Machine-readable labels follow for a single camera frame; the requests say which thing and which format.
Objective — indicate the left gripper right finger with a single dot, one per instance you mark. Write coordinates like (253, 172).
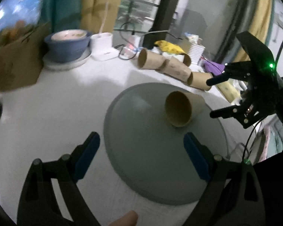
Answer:
(210, 167)

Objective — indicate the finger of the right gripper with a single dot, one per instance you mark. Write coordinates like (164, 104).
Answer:
(234, 111)
(236, 70)

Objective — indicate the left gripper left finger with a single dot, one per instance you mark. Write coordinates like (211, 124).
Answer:
(69, 167)

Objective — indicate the plain brown paper cup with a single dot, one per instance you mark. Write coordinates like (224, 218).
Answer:
(182, 107)

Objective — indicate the plain brown cup lying right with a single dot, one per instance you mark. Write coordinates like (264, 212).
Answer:
(198, 80)

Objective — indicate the brown cup with drawings middle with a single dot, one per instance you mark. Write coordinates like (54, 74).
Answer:
(176, 69)

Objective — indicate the brown cup with drawings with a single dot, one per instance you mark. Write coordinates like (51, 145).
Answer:
(176, 69)
(150, 60)

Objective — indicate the white paper cup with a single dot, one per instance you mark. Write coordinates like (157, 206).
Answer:
(179, 57)

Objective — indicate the brown cup with drawings left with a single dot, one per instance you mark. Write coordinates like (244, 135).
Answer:
(150, 60)

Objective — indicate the operator thumb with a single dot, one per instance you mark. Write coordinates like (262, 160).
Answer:
(129, 219)

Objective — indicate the purple cloth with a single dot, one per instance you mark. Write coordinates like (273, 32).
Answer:
(214, 68)

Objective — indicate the white woven basket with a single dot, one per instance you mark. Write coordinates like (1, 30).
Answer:
(194, 50)

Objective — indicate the yellow curtain right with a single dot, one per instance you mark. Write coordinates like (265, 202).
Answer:
(261, 23)

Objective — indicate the yellow curtain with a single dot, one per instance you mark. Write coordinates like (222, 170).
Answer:
(261, 23)
(99, 16)

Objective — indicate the round grey glass mat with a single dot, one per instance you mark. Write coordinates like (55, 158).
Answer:
(147, 152)

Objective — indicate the yellow plastic bag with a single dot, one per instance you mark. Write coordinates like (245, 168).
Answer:
(169, 47)

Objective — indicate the black power adapter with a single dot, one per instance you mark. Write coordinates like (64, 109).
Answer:
(149, 40)

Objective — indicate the white plate under bowl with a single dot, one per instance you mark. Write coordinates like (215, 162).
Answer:
(65, 66)

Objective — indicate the white charger plug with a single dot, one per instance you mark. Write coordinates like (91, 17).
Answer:
(133, 43)

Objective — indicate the cardboard box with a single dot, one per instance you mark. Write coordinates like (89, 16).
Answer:
(21, 60)

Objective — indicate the white desk lamp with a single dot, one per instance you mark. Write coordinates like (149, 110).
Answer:
(101, 44)

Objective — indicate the pink bowl inside blue bowl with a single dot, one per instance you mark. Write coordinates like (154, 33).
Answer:
(74, 34)

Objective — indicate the bag of oranges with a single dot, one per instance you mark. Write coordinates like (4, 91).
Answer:
(11, 34)

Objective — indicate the yellow curtain left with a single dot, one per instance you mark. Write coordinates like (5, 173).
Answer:
(99, 16)

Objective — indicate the tablet screen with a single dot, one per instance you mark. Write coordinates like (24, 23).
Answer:
(13, 11)

